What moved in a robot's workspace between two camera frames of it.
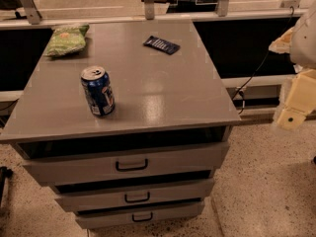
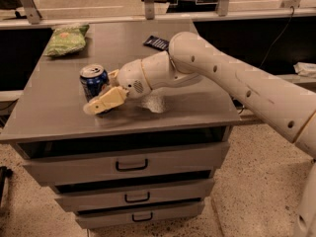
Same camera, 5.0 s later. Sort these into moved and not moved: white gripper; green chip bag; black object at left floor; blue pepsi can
Moved: white gripper
Not moved: black object at left floor; blue pepsi can; green chip bag
